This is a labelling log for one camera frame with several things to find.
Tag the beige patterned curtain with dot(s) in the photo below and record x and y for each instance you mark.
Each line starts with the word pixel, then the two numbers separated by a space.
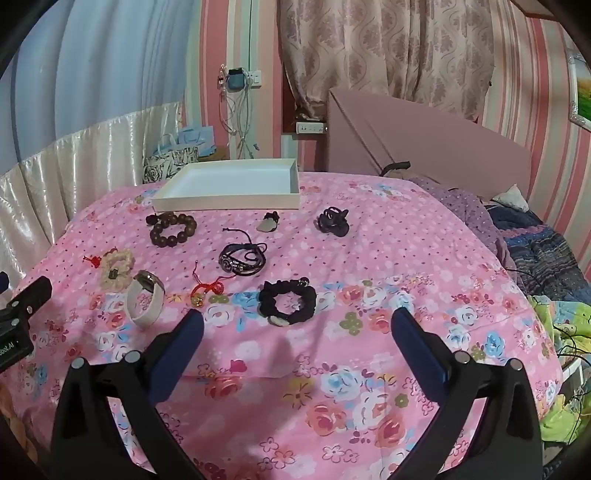
pixel 383 46

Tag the framed picture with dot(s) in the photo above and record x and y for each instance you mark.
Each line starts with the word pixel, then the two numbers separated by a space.
pixel 581 92

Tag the green cartoon blanket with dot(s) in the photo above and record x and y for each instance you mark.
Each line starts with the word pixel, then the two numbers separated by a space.
pixel 563 406

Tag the light blue gift bag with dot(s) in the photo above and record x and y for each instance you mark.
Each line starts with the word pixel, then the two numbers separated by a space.
pixel 196 138

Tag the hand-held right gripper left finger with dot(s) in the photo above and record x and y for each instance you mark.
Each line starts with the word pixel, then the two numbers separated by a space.
pixel 184 353

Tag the floral patterned gift bag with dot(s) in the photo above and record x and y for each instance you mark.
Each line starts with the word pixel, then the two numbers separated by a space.
pixel 168 161

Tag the white jade bangle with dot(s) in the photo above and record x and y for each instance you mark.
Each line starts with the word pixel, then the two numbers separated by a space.
pixel 145 279

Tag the pink floral bedsheet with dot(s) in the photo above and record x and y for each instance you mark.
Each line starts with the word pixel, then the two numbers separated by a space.
pixel 323 369

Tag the white pillow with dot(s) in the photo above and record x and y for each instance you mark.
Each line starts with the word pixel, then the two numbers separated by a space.
pixel 510 196

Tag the blue charger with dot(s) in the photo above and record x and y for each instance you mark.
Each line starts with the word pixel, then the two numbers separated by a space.
pixel 235 78

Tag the white shallow box tray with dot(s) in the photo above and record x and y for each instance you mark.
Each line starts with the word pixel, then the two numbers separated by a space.
pixel 226 201

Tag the purple dotted blanket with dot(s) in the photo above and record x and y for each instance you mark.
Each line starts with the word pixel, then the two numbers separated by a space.
pixel 461 207

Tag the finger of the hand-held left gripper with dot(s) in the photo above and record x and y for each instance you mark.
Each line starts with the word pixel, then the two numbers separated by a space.
pixel 2 282
pixel 32 295

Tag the pink board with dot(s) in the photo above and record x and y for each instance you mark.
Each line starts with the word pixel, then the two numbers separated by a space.
pixel 438 138

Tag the black scrunchie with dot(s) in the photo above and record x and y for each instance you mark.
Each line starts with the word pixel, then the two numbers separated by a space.
pixel 268 300

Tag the black hair claw clip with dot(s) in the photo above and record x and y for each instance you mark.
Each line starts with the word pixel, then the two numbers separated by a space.
pixel 332 226

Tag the white satin cloth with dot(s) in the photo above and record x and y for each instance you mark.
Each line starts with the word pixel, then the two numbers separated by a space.
pixel 92 152

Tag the white power strip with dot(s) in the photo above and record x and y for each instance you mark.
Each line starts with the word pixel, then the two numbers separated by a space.
pixel 310 127

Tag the dark crochet blanket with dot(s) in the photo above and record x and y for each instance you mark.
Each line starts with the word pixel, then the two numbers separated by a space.
pixel 540 254

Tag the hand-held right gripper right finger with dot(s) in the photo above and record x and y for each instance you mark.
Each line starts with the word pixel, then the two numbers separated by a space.
pixel 415 355

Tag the white wall socket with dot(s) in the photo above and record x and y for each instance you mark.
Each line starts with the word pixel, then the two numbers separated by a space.
pixel 255 78

